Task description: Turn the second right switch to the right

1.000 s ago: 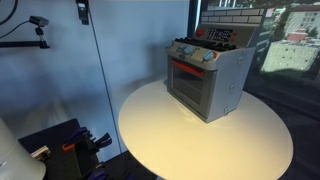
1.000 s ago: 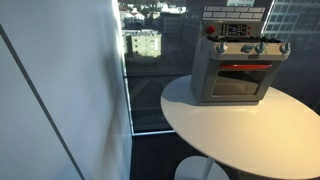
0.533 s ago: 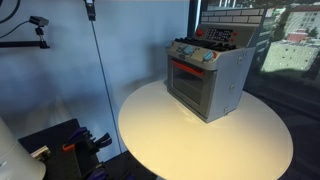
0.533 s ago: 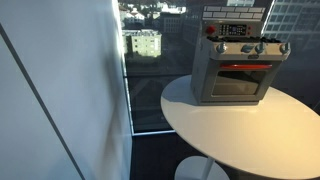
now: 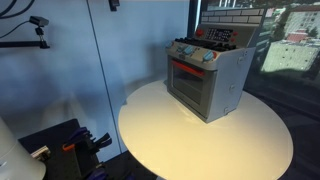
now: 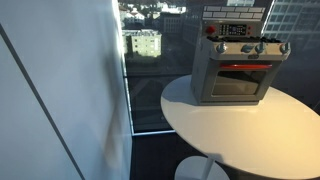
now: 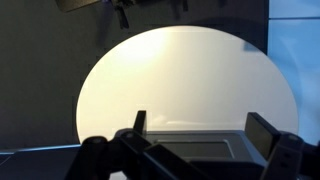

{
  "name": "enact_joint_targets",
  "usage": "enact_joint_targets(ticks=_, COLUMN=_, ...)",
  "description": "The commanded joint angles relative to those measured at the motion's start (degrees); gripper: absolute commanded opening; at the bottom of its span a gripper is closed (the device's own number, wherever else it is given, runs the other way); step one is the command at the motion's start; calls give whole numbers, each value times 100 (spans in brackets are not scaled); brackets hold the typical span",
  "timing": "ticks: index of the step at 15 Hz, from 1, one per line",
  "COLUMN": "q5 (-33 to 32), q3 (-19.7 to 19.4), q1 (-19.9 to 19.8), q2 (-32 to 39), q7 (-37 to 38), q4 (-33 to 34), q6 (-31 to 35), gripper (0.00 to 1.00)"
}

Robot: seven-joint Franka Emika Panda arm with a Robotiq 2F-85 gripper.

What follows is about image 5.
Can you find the white rounded robot base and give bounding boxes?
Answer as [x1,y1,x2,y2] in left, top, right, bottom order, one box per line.
[0,116,47,180]

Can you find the grey toy stove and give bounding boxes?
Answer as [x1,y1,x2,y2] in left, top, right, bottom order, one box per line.
[164,8,266,124]

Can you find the black tool holder block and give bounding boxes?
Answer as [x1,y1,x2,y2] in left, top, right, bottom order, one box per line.
[18,118,101,180]

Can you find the silver metal connector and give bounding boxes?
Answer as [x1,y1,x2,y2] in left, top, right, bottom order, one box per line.
[30,145,52,162]

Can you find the black camera on stand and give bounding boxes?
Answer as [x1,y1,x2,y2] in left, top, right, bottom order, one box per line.
[28,15,50,28]

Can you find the red oven door handle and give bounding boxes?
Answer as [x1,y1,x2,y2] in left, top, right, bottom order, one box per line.
[171,59,206,78]

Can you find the thin black camera cable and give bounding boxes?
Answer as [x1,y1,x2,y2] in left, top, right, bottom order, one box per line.
[0,20,31,40]

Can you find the black cable with connector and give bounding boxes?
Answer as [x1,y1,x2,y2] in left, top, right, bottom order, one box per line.
[0,0,18,12]

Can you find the purple handled pliers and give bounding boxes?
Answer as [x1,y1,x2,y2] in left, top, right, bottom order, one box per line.
[84,166,109,180]
[68,126,93,144]

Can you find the dark blue handled pliers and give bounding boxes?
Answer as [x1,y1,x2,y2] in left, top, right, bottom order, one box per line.
[93,132,113,151]

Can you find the orange handled tool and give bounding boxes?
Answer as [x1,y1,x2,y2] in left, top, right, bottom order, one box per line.
[61,143,76,153]

